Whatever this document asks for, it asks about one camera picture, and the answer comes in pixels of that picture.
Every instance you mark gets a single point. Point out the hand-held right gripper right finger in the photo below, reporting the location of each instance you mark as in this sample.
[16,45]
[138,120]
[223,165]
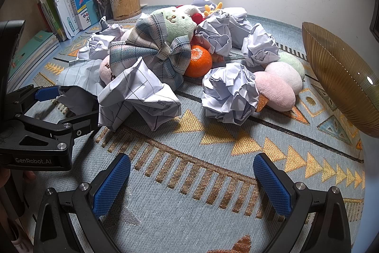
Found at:
[272,187]

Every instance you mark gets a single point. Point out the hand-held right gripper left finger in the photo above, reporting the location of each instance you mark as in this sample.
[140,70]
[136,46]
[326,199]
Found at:
[112,184]

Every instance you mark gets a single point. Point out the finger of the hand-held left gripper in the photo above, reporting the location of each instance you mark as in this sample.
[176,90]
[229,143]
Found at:
[47,93]
[80,127]

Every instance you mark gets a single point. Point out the lined paper sheet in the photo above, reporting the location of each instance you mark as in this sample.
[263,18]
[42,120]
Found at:
[78,75]

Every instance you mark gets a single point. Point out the pile of paper balls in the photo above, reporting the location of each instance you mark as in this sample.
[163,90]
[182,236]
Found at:
[228,96]

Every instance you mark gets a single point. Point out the green plush toy plaid bow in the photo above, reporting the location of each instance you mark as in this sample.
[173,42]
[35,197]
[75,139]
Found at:
[154,45]

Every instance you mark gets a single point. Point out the golden ribbed bowl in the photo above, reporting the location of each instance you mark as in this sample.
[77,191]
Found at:
[334,69]

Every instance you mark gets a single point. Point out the orange mandarin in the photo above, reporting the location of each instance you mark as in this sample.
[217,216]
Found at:
[199,62]

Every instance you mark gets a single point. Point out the white plush toy yellow antlers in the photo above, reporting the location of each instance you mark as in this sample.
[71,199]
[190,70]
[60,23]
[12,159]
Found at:
[194,13]

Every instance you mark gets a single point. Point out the person's left hand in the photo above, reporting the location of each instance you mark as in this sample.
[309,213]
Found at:
[4,180]

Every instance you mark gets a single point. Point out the stack of flat books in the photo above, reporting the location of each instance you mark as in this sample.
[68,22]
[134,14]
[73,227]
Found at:
[29,51]

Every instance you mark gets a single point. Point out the pink plush toy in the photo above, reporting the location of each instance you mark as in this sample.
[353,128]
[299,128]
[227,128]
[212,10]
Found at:
[105,70]

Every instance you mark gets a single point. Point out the blue patterned table mat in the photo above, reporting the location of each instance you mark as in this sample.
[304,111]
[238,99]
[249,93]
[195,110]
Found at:
[189,176]

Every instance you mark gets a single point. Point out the row of upright books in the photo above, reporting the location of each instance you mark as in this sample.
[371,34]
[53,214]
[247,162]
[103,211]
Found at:
[47,13]

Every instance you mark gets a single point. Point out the blue cover workbook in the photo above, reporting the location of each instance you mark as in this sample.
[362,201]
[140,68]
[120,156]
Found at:
[86,1]

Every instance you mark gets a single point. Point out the black mesh pen holder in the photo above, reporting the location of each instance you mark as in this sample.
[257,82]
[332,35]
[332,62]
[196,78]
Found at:
[103,8]

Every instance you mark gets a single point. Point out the bamboo pen holder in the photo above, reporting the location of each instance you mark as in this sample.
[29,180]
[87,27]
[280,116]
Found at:
[125,1]

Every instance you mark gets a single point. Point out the black monitor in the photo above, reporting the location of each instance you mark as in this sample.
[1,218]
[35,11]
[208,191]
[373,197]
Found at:
[375,21]

